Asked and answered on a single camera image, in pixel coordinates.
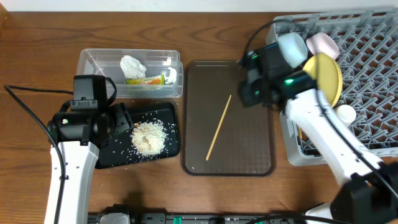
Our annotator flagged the light blue bowl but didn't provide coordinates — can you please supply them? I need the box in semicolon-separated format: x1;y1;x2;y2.
278;32;308;68

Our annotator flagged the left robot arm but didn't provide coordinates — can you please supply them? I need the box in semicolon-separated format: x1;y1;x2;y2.
44;103;132;223

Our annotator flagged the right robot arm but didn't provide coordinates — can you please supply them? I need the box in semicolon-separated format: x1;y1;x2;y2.
238;72;397;223

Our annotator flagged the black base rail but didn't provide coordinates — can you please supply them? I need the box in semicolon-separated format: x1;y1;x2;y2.
87;203;343;224

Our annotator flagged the brown serving tray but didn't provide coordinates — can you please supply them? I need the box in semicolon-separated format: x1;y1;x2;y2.
182;60;275;176

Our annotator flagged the clear plastic bin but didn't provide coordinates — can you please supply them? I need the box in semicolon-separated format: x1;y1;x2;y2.
77;49;183;98

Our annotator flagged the small white tissue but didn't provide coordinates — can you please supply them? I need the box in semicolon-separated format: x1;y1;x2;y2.
164;67;177;85

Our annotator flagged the green snack wrapper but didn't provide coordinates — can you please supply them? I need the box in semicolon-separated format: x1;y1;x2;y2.
125;75;165;85

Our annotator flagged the grey dishwasher rack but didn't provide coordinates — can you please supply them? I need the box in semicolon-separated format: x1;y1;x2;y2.
266;8;397;157

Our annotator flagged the yellow plate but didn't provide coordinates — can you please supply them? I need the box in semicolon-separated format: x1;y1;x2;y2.
303;54;343;106

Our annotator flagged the rice and nutshell pile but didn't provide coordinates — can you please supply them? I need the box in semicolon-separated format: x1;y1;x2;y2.
131;119;167;157

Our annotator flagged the white rice bowl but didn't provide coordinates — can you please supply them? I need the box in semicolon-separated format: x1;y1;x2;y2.
305;32;340;60

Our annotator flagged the wooden chopstick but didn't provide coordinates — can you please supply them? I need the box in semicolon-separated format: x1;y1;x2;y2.
297;126;303;139
205;95;232;161

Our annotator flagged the white cup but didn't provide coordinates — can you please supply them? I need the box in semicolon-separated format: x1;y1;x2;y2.
335;105;356;127

